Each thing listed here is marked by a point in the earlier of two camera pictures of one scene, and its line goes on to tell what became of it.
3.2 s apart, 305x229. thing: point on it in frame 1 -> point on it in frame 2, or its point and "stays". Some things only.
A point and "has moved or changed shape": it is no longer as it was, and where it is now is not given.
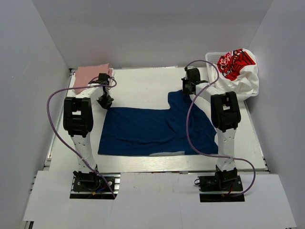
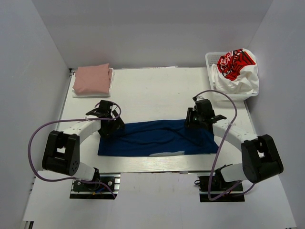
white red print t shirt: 235,71 stays
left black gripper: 107,104 -> 117,124
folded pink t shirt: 84,74 stays
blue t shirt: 185,127 has moved or changed shape
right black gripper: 185,91 -> 190,113
